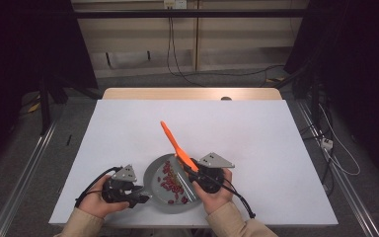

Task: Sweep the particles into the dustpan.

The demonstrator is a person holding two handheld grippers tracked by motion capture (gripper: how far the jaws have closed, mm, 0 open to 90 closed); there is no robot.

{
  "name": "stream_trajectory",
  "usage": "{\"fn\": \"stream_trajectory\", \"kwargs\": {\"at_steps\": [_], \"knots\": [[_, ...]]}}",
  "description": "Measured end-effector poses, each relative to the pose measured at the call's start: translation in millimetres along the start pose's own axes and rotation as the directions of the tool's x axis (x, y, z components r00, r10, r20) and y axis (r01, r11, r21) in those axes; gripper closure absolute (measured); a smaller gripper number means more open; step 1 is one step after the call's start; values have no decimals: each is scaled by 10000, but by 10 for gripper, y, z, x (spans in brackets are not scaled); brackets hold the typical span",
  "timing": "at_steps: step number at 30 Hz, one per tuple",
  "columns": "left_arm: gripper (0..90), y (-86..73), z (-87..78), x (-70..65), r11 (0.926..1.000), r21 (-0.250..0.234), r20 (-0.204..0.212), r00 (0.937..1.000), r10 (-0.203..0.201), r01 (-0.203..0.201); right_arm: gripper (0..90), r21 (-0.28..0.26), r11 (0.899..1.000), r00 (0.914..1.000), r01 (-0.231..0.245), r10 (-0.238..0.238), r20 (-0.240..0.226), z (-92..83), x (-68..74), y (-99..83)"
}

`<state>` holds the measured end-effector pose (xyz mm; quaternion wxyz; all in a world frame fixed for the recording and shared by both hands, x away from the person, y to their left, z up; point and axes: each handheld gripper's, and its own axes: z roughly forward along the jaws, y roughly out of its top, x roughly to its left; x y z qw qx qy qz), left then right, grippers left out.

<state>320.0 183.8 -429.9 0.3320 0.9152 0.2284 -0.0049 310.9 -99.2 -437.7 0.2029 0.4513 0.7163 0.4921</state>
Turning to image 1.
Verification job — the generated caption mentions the black stand leg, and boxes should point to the black stand leg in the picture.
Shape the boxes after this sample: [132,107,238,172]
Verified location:
[38,78,52,136]

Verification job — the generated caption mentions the black stand post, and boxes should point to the black stand post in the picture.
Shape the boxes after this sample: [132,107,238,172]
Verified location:
[310,77,321,127]

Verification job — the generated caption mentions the grey dustpan with orange edge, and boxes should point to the grey dustpan with orange edge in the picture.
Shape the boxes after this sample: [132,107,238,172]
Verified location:
[137,152,203,214]

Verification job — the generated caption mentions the right hand-held gripper black cable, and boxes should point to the right hand-held gripper black cable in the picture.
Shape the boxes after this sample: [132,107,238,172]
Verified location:
[206,177,257,220]

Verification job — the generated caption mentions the black wall cable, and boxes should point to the black wall cable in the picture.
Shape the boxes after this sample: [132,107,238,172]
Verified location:
[166,16,208,88]
[171,16,285,78]

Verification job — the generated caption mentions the hand-held gripper black cable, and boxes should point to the hand-held gripper black cable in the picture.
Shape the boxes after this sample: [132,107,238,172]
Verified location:
[74,166,122,209]
[206,177,257,220]

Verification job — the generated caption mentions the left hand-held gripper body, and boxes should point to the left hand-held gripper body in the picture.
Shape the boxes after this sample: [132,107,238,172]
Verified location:
[102,164,138,204]

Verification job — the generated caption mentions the person's right hand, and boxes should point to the person's right hand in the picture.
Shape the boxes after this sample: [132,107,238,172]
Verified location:
[191,168,234,215]

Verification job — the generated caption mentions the metal floor rail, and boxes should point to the metal floor rail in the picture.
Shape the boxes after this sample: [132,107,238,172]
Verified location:
[297,100,379,237]
[0,121,58,237]

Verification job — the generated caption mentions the wooden table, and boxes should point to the wooden table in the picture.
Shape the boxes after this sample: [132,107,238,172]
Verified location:
[102,87,283,102]

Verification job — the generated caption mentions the orange brush with grey bristles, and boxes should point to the orange brush with grey bristles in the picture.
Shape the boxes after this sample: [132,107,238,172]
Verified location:
[159,120,200,201]

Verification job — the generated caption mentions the white wall socket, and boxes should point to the white wall socket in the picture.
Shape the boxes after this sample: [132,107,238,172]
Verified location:
[163,0,188,10]

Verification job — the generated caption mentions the white table board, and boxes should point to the white table board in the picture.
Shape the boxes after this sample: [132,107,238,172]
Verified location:
[48,99,340,228]

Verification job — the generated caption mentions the person's left hand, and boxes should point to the person's left hand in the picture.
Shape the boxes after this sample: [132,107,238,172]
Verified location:
[78,174,130,219]

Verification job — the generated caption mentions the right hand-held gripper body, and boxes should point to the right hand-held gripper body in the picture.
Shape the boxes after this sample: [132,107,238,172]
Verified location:
[190,152,236,195]

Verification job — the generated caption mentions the black horizontal bar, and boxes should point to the black horizontal bar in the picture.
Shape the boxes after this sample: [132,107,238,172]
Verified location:
[73,9,307,19]

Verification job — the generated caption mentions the white floor cable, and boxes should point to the white floor cable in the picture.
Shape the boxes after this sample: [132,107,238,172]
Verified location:
[319,103,361,177]

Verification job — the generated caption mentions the left hand-held gripper black cable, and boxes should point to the left hand-held gripper black cable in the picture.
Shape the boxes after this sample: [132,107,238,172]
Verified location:
[74,166,122,209]

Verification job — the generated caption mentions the black curtain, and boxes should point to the black curtain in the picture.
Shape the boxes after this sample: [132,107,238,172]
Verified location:
[0,0,98,166]
[284,0,379,189]

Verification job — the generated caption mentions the red beans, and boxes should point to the red beans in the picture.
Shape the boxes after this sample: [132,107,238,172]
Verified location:
[157,160,190,205]

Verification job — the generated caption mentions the white power adapter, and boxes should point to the white power adapter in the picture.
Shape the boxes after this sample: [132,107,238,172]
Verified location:
[320,137,334,151]

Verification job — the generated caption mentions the black floor cable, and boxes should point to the black floor cable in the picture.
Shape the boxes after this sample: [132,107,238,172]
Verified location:
[300,113,336,197]

